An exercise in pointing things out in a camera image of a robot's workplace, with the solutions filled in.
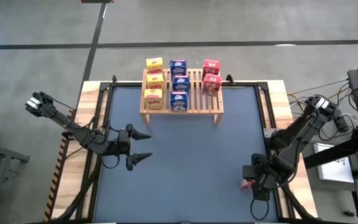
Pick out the wooden slatted shelf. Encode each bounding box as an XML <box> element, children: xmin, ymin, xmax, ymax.
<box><xmin>139</xmin><ymin>68</ymin><xmax>225</xmax><ymax>126</ymax></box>

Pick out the white sheet with drawing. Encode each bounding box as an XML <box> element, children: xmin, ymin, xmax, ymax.
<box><xmin>313</xmin><ymin>142</ymin><xmax>355</xmax><ymax>184</ymax></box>

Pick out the black power strip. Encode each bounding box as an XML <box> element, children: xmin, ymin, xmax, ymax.
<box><xmin>334</xmin><ymin>109</ymin><xmax>350</xmax><ymax>132</ymax></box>

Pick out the red Froot Loops cereal box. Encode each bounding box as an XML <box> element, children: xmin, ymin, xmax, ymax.
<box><xmin>240</xmin><ymin>177</ymin><xmax>255</xmax><ymax>190</ymax></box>
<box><xmin>201</xmin><ymin>73</ymin><xmax>223</xmax><ymax>96</ymax></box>
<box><xmin>201</xmin><ymin>58</ymin><xmax>221</xmax><ymax>78</ymax></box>

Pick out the black metal table frame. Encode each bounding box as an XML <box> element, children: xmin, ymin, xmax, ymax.
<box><xmin>44</xmin><ymin>73</ymin><xmax>318</xmax><ymax>224</ymax></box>

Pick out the black diagonal support beam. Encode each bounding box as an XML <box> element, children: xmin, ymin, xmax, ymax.
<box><xmin>303</xmin><ymin>130</ymin><xmax>358</xmax><ymax>170</ymax></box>

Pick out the yellow black hazard strip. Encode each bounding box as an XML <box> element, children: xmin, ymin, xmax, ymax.
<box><xmin>44</xmin><ymin>136</ymin><xmax>70</xmax><ymax>222</ymax></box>

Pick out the blue Frosted Flakes cereal box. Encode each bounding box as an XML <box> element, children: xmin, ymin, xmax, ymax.
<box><xmin>172</xmin><ymin>75</ymin><xmax>191</xmax><ymax>94</ymax></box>
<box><xmin>169</xmin><ymin>59</ymin><xmax>188</xmax><ymax>78</ymax></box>
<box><xmin>170</xmin><ymin>91</ymin><xmax>189</xmax><ymax>113</ymax></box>

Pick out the grey metal desk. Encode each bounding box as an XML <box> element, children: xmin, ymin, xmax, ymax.
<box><xmin>0</xmin><ymin>139</ymin><xmax>31</xmax><ymax>218</ymax></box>

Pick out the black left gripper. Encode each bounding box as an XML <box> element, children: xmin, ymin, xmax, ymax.
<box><xmin>116</xmin><ymin>123</ymin><xmax>154</xmax><ymax>171</ymax></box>

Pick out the yellow Corn Pops cereal box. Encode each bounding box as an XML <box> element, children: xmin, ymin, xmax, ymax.
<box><xmin>147</xmin><ymin>73</ymin><xmax>166</xmax><ymax>91</ymax></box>
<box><xmin>145</xmin><ymin>57</ymin><xmax>165</xmax><ymax>75</ymax></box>
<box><xmin>144</xmin><ymin>88</ymin><xmax>163</xmax><ymax>110</ymax></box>

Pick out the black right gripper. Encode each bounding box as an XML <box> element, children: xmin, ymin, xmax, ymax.
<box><xmin>242</xmin><ymin>164</ymin><xmax>281</xmax><ymax>202</ymax></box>

